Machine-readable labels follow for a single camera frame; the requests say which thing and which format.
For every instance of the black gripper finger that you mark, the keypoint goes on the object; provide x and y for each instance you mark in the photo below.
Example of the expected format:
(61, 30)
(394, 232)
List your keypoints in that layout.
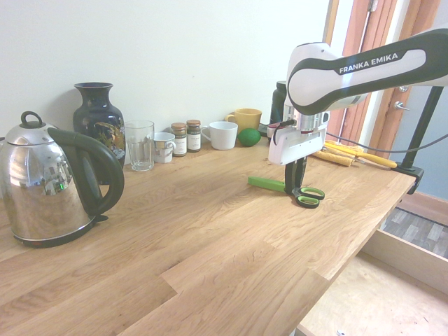
(290, 178)
(302, 173)

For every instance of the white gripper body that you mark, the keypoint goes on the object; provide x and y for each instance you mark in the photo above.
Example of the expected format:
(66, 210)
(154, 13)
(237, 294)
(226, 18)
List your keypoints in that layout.
(294, 147)

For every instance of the green black scissors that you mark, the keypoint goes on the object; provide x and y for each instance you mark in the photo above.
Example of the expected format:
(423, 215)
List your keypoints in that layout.
(266, 182)

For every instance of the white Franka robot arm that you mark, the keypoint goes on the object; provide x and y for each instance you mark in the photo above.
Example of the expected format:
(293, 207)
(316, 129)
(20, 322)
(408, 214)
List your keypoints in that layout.
(350, 80)

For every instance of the large open wooden drawer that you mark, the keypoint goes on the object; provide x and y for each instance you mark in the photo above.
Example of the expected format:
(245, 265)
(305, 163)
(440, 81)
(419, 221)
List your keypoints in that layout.
(385, 297)

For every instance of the black flat device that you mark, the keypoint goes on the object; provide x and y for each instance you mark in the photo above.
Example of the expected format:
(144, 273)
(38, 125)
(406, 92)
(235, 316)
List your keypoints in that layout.
(264, 129)

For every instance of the yellow folded cloth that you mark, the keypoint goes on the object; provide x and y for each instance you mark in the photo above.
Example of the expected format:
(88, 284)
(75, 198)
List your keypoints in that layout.
(336, 155)

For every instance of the black Vega protein tub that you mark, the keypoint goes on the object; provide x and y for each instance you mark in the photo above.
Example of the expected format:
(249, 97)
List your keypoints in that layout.
(278, 105)

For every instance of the green lime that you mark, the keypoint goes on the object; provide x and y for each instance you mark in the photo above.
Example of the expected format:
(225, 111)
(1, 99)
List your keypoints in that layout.
(249, 137)

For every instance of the yellow mug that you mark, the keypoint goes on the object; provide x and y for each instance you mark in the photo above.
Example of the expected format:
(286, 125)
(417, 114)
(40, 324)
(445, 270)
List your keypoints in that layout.
(248, 119)

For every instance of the plain white cup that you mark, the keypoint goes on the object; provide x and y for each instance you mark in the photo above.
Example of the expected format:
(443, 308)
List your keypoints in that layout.
(222, 136)

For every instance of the brown lid spice jar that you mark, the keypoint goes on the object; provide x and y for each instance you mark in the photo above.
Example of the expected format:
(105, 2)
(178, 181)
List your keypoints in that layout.
(193, 138)
(178, 141)

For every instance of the silver door deadbolt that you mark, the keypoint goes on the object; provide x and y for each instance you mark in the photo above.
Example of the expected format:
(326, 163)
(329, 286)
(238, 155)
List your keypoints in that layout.
(403, 89)

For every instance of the small printed white mug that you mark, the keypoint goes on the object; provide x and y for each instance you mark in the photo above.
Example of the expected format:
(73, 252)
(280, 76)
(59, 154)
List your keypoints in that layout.
(162, 148)

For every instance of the grey blue door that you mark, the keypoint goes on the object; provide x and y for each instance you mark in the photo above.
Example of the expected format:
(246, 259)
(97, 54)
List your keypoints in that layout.
(434, 168)

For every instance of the clear glass tumbler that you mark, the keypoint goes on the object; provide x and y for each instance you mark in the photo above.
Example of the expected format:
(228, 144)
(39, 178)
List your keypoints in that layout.
(140, 147)

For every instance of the dark blue painted vase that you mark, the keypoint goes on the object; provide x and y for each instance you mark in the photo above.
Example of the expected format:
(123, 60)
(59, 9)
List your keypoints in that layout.
(98, 115)

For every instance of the stainless steel electric kettle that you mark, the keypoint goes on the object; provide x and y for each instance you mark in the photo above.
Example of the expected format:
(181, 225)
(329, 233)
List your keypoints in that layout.
(42, 182)

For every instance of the black camera clamp mount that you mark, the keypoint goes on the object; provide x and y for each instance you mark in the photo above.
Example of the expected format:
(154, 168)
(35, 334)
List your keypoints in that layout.
(409, 173)

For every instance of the orange wooden door frame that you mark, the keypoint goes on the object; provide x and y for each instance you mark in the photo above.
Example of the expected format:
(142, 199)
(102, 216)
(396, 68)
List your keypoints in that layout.
(378, 21)

